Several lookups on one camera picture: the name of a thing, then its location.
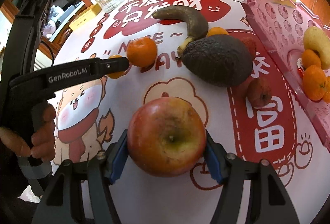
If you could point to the orange tangerine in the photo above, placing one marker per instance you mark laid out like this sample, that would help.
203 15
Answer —
142 52

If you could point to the left hand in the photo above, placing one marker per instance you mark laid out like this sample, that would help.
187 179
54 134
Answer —
43 140

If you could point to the red lychee fruit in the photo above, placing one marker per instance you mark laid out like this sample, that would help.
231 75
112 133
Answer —
250 45

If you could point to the red yellow apple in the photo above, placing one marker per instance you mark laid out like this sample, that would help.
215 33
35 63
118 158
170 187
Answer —
166 137

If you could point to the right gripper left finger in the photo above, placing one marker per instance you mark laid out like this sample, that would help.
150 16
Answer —
62 201

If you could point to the tangerine in tray edge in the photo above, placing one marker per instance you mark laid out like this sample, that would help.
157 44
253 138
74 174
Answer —
326 96

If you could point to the overripe brown banana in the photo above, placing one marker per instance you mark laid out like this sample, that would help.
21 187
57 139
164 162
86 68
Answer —
196 24

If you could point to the yellow pear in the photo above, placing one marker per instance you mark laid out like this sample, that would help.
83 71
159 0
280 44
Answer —
317 40

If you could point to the dark avocado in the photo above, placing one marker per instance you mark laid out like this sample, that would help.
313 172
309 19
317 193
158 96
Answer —
221 60

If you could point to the printed red white tablecloth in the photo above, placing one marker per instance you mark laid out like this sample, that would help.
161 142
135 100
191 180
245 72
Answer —
93 115

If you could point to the yellow flat box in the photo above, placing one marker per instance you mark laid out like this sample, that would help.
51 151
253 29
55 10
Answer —
85 16

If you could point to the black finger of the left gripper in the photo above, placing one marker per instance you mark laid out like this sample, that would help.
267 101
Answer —
77 73

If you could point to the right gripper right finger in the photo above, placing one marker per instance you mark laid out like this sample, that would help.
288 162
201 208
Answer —
269 202

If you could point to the pink plastic fruit tray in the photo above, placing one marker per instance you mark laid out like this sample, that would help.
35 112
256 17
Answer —
280 26

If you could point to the small dark red fruit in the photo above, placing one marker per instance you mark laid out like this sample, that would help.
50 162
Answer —
259 92

